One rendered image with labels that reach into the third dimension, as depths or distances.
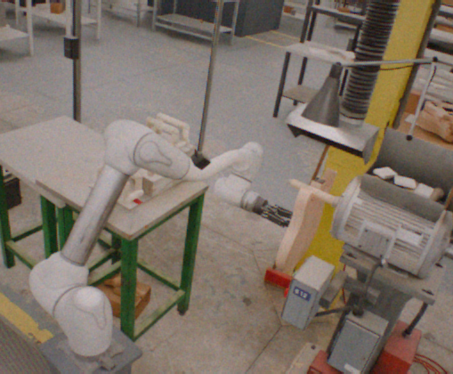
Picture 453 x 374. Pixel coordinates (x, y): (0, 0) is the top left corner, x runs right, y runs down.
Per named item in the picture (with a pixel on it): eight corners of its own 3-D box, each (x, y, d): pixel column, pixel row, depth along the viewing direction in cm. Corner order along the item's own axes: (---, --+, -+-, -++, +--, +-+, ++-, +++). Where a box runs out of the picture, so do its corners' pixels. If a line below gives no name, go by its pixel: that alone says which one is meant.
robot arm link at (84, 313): (84, 365, 149) (83, 321, 138) (54, 333, 158) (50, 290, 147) (122, 340, 161) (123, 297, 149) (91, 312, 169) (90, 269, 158)
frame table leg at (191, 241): (188, 313, 276) (206, 190, 230) (182, 318, 272) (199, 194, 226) (181, 308, 279) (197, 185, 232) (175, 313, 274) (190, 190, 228)
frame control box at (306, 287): (355, 326, 169) (377, 276, 156) (335, 362, 153) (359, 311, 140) (298, 296, 179) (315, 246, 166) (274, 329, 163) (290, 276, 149)
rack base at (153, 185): (173, 185, 223) (175, 169, 218) (152, 199, 211) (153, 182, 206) (133, 166, 234) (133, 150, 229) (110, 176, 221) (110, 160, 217)
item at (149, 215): (193, 292, 268) (209, 184, 229) (126, 353, 224) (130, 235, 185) (117, 247, 293) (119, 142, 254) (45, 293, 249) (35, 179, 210)
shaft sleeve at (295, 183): (334, 203, 172) (336, 196, 170) (331, 206, 169) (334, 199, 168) (293, 184, 179) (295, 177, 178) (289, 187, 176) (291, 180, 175)
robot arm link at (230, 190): (236, 207, 194) (249, 180, 194) (206, 193, 200) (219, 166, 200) (244, 211, 204) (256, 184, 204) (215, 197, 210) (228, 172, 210)
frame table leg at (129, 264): (133, 364, 239) (139, 233, 192) (126, 370, 234) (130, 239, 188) (125, 359, 241) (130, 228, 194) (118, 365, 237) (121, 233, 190)
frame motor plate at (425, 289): (443, 271, 168) (448, 264, 167) (432, 306, 150) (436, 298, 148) (358, 232, 183) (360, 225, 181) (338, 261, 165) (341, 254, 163)
